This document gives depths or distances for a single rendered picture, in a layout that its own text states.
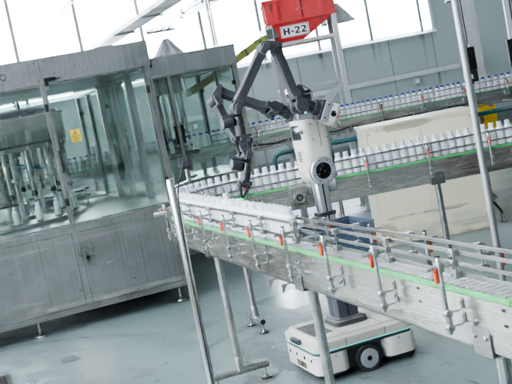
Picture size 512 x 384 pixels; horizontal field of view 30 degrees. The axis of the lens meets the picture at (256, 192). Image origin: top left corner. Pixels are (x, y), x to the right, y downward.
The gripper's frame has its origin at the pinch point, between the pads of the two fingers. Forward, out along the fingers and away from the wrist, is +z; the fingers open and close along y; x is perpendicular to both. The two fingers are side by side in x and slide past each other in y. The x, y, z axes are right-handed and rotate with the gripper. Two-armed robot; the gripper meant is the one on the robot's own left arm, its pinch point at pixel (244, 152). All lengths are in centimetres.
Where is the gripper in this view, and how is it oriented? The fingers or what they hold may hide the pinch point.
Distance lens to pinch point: 526.1
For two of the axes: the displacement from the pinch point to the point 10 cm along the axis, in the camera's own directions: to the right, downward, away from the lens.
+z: 1.8, 9.8, 0.9
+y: 9.3, -2.0, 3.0
